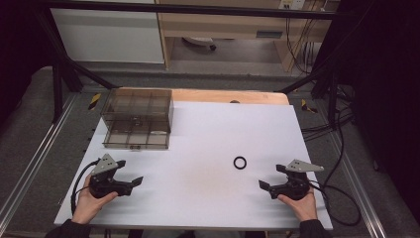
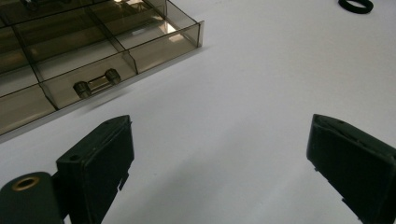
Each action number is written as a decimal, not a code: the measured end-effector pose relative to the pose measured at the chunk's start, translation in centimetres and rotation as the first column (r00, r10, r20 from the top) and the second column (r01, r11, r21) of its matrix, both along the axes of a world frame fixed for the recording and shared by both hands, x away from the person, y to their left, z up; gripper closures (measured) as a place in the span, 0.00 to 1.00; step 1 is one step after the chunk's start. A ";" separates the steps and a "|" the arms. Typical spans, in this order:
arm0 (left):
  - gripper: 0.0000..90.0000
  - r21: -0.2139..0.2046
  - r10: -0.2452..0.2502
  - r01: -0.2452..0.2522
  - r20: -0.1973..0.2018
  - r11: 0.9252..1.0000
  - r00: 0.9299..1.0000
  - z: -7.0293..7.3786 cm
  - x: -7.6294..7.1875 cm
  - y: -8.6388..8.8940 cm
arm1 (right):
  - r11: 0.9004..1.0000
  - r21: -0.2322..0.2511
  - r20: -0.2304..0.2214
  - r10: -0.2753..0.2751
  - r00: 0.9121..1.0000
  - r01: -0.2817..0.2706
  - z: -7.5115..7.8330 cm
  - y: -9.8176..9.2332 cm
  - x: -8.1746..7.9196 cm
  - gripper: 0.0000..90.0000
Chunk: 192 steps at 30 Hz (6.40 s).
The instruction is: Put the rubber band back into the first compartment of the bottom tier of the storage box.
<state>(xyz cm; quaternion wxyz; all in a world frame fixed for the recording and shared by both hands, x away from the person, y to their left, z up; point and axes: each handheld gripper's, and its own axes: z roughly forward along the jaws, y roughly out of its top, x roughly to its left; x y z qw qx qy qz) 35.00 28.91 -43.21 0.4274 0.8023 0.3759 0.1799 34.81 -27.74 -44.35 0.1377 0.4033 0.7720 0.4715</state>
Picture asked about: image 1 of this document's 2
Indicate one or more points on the wooden table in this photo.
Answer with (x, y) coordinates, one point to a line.
(211, 95)

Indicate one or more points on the office chair base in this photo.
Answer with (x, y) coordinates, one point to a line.
(199, 41)

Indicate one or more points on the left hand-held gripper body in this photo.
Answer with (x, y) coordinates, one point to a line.
(103, 185)

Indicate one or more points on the aluminium rail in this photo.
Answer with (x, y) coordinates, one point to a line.
(360, 188)
(36, 155)

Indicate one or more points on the black metal frame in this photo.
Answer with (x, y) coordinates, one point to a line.
(198, 9)

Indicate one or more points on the white table mat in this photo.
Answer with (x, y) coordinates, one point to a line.
(204, 191)

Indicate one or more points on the white wall socket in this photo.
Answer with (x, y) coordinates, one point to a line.
(292, 4)

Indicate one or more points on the person's right hand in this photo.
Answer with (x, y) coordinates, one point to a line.
(305, 208)

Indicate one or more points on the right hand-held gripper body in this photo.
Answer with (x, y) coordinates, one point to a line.
(295, 186)

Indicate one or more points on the white cabinet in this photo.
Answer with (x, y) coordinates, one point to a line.
(109, 36)

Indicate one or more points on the person's left hand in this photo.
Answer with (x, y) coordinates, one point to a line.
(87, 206)

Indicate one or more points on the yellow black tape strip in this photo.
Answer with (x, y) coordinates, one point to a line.
(94, 101)
(307, 106)

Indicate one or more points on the transparent brown drawer box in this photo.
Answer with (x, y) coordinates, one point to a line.
(137, 119)

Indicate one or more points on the wooden desk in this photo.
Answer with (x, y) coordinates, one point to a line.
(228, 24)

